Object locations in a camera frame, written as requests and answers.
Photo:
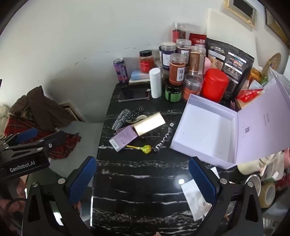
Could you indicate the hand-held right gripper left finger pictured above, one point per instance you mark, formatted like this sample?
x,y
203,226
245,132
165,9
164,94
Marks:
x,y
82,179

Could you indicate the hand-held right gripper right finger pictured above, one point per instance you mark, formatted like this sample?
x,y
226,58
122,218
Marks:
x,y
201,179

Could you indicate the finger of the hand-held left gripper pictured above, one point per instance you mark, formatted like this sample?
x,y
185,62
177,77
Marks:
x,y
54,140
26,135

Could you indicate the lavender gift box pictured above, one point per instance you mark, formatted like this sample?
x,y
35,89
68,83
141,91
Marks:
x,y
210,129

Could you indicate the slim black box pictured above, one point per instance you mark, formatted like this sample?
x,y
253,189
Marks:
x,y
164,138

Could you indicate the small purple box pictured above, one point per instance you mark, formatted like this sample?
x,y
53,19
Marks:
x,y
123,138

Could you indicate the yellow lollipop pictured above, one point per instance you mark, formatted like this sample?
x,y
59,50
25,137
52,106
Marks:
x,y
146,149

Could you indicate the gold rectangular box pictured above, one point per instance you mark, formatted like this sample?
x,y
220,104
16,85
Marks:
x,y
148,124

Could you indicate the cream hair claw clip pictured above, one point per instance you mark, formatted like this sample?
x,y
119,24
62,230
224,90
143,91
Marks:
x,y
141,117

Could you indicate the black polka-dot scrunchie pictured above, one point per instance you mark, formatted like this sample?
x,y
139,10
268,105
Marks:
x,y
136,112

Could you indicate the person's left hand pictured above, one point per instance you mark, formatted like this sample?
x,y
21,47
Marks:
x,y
21,189

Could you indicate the red plaid cloth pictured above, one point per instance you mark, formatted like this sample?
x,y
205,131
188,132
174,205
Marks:
x,y
65,145

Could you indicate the white plastic bag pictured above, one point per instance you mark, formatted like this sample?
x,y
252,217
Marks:
x,y
194,199

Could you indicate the brown cloth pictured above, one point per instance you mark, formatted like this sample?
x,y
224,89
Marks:
x,y
43,106

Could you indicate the cream soft item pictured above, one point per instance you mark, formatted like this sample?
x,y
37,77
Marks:
x,y
251,165

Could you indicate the silver tape roll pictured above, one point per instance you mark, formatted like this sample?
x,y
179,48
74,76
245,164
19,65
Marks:
x,y
253,183

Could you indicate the beige tape roll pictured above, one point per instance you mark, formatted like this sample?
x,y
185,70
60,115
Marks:
x,y
268,192

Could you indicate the pink container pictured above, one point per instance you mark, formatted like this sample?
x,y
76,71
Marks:
x,y
285,157

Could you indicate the green jar with black lid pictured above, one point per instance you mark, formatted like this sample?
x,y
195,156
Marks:
x,y
173,94

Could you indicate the short clear jar orange label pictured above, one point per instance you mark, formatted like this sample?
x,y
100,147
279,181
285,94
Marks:
x,y
192,88

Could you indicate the smartphone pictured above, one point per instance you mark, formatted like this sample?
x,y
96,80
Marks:
x,y
133,94

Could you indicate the red canister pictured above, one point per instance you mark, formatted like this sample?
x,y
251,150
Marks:
x,y
214,85

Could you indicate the purple drink can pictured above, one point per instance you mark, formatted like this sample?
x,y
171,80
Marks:
x,y
121,71

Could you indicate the red snack packet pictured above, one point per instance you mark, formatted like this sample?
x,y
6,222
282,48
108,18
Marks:
x,y
249,94

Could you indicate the white cylinder bottle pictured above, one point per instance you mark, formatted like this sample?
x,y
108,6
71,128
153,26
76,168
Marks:
x,y
155,84

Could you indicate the blue pink gradient case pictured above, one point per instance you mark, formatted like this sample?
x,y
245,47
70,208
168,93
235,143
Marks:
x,y
139,76

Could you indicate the clear plastic packet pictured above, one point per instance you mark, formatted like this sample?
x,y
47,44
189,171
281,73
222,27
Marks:
x,y
256,85

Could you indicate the clear jar of orange peel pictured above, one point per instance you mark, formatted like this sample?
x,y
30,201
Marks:
x,y
177,70

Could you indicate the orange packet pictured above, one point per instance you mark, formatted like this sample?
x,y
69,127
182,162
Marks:
x,y
256,76

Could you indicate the black snack pouch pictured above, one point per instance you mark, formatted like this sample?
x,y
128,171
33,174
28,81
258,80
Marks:
x,y
231,63

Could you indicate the tall clear jar brown label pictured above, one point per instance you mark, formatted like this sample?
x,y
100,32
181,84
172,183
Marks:
x,y
197,59

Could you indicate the black-lid jar red contents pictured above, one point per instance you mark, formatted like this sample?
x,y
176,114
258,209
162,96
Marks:
x,y
145,61

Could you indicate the clear jar blue label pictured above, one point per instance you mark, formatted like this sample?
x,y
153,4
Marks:
x,y
168,54

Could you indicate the clear jar dark contents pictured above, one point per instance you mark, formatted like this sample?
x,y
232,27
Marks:
x,y
183,48

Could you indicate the woven round mat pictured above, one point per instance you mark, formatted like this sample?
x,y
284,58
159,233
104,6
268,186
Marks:
x,y
271,62

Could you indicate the red pouch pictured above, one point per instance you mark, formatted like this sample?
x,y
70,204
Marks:
x,y
197,39

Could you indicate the clear jar red label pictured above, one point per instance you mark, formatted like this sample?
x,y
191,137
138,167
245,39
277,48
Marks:
x,y
179,31

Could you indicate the white foam board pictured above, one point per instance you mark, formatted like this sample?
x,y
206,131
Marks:
x,y
226,25

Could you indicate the wooden frame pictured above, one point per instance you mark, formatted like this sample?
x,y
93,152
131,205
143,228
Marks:
x,y
72,112

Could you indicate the dark picture frame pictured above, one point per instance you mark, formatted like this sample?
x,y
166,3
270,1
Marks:
x,y
275,22

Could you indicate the gold picture frame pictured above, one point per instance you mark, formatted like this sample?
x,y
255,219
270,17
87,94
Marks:
x,y
241,10

